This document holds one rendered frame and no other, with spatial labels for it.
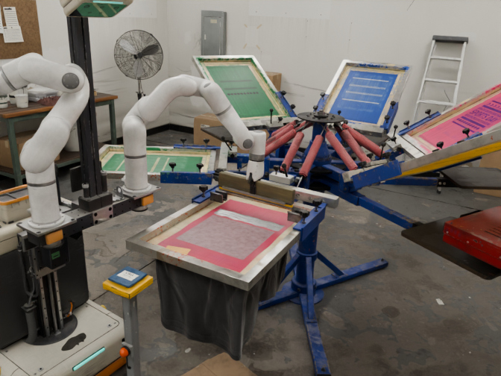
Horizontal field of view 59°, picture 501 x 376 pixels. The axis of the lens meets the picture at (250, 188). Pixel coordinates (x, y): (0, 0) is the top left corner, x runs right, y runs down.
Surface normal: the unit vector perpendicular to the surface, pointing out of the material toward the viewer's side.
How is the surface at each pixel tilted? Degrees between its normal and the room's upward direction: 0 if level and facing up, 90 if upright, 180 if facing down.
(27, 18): 90
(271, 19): 90
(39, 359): 0
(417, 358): 0
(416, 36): 90
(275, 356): 0
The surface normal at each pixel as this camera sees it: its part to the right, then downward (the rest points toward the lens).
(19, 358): 0.04, -0.93
